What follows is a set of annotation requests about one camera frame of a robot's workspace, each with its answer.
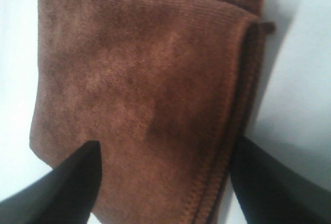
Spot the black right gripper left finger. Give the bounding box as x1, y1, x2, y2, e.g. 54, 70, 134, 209
1, 141, 101, 223

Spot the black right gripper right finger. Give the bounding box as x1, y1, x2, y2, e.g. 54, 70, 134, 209
230, 137, 330, 223

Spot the brown towel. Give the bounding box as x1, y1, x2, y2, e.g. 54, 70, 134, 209
30, 0, 274, 223

